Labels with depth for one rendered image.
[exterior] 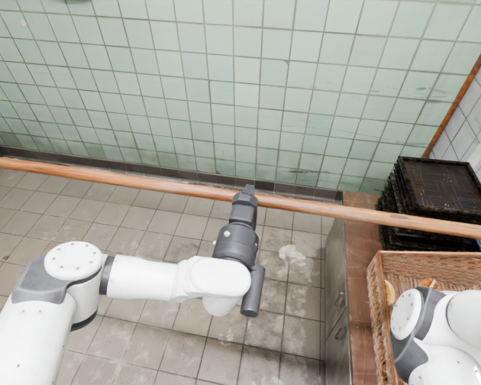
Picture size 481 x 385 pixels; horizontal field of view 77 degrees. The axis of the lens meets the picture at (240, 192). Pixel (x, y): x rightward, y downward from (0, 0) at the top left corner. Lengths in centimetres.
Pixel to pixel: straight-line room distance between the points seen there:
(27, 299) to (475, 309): 56
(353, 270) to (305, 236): 82
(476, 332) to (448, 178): 103
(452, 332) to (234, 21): 159
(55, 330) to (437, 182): 129
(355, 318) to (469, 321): 86
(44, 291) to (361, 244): 125
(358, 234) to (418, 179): 36
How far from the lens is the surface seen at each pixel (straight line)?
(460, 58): 194
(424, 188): 136
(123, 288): 56
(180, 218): 225
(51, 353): 47
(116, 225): 234
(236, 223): 65
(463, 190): 143
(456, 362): 51
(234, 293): 54
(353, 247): 146
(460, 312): 49
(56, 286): 51
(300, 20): 174
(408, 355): 52
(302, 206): 72
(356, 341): 127
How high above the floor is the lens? 173
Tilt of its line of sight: 47 degrees down
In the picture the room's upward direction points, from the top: straight up
